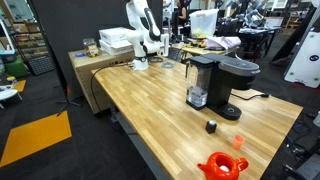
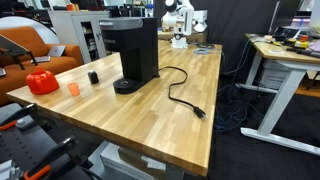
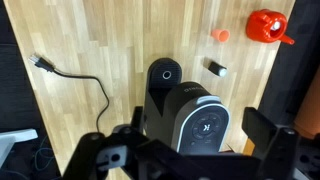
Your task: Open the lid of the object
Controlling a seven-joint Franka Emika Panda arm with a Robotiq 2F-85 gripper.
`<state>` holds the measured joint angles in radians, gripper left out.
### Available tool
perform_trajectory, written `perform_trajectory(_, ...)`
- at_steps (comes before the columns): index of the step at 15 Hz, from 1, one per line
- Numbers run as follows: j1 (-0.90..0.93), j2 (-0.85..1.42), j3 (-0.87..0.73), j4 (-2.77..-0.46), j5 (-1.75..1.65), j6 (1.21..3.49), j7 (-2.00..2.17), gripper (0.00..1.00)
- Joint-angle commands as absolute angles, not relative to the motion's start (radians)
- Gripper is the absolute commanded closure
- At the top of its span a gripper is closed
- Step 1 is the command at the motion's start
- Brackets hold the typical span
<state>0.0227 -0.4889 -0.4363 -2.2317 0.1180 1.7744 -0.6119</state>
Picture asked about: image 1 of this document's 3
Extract black Keurig coffee maker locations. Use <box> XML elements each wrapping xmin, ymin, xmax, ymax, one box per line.
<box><xmin>187</xmin><ymin>53</ymin><xmax>260</xmax><ymax>120</ymax></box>

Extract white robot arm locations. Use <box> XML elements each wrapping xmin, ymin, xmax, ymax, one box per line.
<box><xmin>126</xmin><ymin>0</ymin><xmax>169</xmax><ymax>71</ymax></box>

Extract clear water reservoir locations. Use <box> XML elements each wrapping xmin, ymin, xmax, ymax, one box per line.
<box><xmin>185</xmin><ymin>61</ymin><xmax>211</xmax><ymax>110</ymax></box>

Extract small black pod cup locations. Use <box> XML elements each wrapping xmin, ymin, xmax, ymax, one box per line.
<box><xmin>205</xmin><ymin>120</ymin><xmax>217</xmax><ymax>134</ymax></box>

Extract white stacked boxes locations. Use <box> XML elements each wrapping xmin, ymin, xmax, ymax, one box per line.
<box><xmin>99</xmin><ymin>27</ymin><xmax>133</xmax><ymax>56</ymax></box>

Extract clear plastic bin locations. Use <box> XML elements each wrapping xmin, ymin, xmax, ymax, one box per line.
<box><xmin>189</xmin><ymin>9</ymin><xmax>219</xmax><ymax>39</ymax></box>

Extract cardboard box cabinet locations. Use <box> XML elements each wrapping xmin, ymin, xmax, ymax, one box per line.
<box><xmin>68</xmin><ymin>50</ymin><xmax>134</xmax><ymax>114</ymax></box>

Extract small orange plastic cup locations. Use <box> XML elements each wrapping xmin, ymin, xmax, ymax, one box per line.
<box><xmin>233</xmin><ymin>135</ymin><xmax>245</xmax><ymax>149</ymax></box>

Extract coiled grey cable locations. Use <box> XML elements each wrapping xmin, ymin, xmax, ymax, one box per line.
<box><xmin>161</xmin><ymin>60</ymin><xmax>176</xmax><ymax>70</ymax></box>

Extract black power cord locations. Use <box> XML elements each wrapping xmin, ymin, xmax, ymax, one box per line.
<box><xmin>230</xmin><ymin>91</ymin><xmax>271</xmax><ymax>101</ymax></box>

